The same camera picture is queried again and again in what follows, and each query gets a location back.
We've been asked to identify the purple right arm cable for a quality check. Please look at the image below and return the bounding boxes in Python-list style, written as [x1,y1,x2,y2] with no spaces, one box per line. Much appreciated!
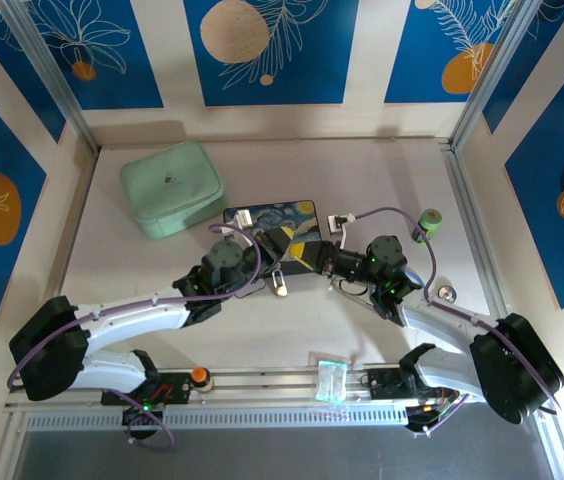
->
[351,207,563,439]

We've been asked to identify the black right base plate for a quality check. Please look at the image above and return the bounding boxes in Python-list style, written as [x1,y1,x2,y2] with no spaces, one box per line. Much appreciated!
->
[367,367,469,402]

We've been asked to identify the aluminium frame post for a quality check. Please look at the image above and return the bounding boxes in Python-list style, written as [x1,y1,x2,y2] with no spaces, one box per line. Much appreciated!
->
[449,0,543,152]
[0,0,101,154]

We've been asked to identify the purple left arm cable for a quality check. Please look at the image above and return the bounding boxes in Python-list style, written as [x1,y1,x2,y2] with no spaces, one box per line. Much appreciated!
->
[8,222,263,451]

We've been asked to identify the grey slotted cable duct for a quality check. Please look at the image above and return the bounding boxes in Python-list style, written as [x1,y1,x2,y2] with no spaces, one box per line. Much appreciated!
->
[24,405,413,432]

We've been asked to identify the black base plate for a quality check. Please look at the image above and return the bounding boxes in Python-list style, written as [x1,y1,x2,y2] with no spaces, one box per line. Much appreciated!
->
[100,369,198,407]
[367,367,469,402]

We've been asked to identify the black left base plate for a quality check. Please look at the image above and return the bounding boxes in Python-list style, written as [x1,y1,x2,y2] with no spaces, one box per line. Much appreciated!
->
[100,369,198,407]

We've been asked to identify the aluminium side rail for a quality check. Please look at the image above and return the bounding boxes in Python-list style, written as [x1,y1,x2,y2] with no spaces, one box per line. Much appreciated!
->
[440,142,513,321]

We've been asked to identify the starry night print pad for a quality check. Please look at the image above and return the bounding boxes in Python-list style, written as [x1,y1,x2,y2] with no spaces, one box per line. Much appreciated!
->
[222,198,322,277]

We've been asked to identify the clear plastic bag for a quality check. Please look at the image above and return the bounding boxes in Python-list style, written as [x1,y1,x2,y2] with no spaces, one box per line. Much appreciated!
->
[309,352,354,404]

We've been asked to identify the mint green zip case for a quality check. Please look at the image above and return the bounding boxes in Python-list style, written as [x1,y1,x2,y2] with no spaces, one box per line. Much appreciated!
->
[119,141,226,240]

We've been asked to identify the aluminium front rail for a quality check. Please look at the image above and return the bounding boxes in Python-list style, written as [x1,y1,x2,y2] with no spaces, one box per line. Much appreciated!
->
[4,367,553,409]

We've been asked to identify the green cylindrical battery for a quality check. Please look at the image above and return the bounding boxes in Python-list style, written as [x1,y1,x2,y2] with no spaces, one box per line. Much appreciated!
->
[414,208,444,246]

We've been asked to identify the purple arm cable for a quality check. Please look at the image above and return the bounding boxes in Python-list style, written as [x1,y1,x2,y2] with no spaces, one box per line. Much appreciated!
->
[351,207,563,439]
[8,222,263,451]

